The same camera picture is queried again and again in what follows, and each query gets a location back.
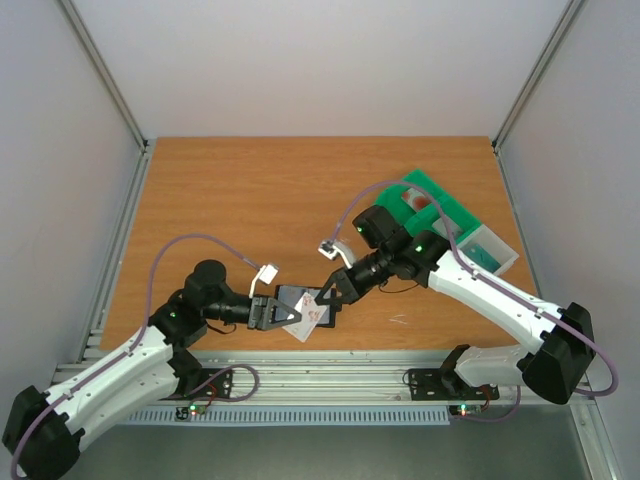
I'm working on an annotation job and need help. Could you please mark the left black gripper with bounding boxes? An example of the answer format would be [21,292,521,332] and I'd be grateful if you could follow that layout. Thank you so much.
[204,292,302,331]

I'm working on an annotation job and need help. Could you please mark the aluminium front rail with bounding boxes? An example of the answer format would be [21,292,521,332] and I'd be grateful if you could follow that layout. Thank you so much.
[45,349,596,405]

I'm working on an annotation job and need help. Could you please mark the white card red print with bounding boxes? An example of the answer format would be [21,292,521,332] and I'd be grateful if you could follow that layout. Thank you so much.
[284,293,329,343]

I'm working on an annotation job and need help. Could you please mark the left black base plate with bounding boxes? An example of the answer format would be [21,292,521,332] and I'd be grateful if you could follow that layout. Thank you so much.
[168,368,233,401]

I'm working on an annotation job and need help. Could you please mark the green plastic compartment tray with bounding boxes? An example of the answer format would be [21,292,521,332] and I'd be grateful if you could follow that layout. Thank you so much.
[375,169,482,236]

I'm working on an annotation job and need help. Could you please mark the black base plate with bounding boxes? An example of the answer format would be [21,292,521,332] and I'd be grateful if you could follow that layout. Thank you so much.
[402,368,500,401]
[168,368,233,401]

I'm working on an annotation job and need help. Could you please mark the teal card in bin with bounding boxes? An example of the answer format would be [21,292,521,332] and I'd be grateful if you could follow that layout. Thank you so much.
[462,243,501,273]

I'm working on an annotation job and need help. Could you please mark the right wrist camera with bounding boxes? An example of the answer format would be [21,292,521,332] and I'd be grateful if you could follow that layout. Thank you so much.
[318,240,356,269]

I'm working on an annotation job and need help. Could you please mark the right aluminium frame post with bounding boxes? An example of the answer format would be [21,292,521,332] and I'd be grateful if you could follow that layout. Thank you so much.
[491,0,586,156]

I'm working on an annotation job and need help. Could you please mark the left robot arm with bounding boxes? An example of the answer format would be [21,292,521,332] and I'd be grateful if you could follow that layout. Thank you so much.
[2,260,301,479]

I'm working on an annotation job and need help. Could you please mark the white plastic bin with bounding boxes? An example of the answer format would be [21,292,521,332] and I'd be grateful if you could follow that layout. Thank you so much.
[456,224,519,276]

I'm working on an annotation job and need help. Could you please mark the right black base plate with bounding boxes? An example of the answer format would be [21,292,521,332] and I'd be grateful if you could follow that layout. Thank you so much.
[402,368,500,401]

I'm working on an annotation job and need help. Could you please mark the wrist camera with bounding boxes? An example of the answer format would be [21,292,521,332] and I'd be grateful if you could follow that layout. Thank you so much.
[248,263,279,298]
[318,240,356,269]

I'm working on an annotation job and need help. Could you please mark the white card with red dot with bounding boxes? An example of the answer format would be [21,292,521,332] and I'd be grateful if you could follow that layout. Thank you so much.
[401,188,431,212]

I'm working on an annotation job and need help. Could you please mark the left aluminium frame post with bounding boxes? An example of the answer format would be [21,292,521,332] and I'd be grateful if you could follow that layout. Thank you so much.
[57,0,151,154]

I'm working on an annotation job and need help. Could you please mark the black leather card holder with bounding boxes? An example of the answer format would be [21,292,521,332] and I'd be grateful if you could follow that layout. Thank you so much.
[275,284,341,328]

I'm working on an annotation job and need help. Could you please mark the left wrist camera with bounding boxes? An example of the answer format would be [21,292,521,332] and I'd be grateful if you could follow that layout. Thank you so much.
[248,263,279,298]

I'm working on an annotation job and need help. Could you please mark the aluminium frame post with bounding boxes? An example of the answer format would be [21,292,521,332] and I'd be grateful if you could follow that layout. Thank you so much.
[491,0,586,156]
[57,0,151,154]

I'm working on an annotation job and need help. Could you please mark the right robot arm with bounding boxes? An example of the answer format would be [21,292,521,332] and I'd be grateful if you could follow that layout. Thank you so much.
[315,205,595,405]

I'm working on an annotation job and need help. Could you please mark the white card in tray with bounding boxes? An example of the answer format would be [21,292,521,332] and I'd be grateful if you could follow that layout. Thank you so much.
[432,216,463,240]

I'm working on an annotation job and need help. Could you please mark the grey slotted cable duct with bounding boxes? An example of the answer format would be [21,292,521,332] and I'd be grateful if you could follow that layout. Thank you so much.
[123,405,450,428]

